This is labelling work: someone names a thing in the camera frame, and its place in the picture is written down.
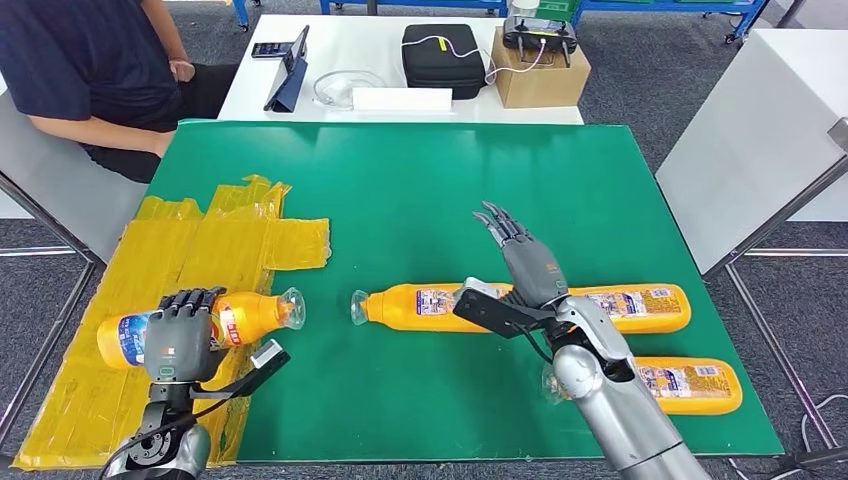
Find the black remote controller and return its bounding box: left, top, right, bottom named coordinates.
left=501, top=15, right=579, bottom=69

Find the tablet with blue cover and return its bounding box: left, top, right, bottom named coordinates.
left=263, top=25, right=311, bottom=114

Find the black smartphone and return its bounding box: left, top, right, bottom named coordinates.
left=250, top=41, right=296, bottom=60

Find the green plastic bin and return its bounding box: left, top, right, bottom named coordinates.
left=535, top=0, right=581, bottom=22

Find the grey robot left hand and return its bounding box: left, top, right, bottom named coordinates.
left=142, top=286, right=230, bottom=384

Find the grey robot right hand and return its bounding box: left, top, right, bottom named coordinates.
left=472, top=201, right=570, bottom=310

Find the person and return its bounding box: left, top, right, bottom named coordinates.
left=0, top=0, right=240, bottom=185

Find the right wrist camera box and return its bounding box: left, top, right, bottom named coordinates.
left=452, top=276, right=554, bottom=340

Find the long white box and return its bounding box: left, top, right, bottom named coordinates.
left=351, top=87, right=454, bottom=115

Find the grey metal table frame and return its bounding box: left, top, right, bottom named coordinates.
left=0, top=172, right=101, bottom=445
left=702, top=117, right=848, bottom=470

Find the orange detergent bottle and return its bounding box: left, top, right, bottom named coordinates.
left=96, top=286, right=307, bottom=370
left=349, top=283, right=521, bottom=335
left=563, top=283, right=692, bottom=336
left=541, top=356, right=744, bottom=417

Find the white floor cable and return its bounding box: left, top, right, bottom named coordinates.
left=798, top=394, right=848, bottom=457

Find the blue metal rack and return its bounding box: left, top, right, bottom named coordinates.
left=570, top=0, right=771, bottom=44
left=319, top=0, right=510, bottom=18
left=230, top=0, right=263, bottom=31

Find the black zip case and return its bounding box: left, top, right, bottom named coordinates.
left=401, top=23, right=488, bottom=101

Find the white charging cable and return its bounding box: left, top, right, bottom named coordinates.
left=401, top=34, right=548, bottom=85

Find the yellow plastic sheet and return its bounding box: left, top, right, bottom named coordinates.
left=13, top=174, right=331, bottom=472

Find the green table mat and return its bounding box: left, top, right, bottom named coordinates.
left=142, top=119, right=786, bottom=463

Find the brown cardboard box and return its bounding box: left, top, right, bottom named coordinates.
left=490, top=27, right=592, bottom=110

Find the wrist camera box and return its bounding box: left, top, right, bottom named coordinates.
left=452, top=276, right=554, bottom=340
left=250, top=339, right=291, bottom=372

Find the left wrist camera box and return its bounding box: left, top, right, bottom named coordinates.
left=250, top=339, right=291, bottom=372

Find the white side table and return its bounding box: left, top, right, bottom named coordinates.
left=0, top=72, right=150, bottom=266
left=654, top=28, right=848, bottom=276

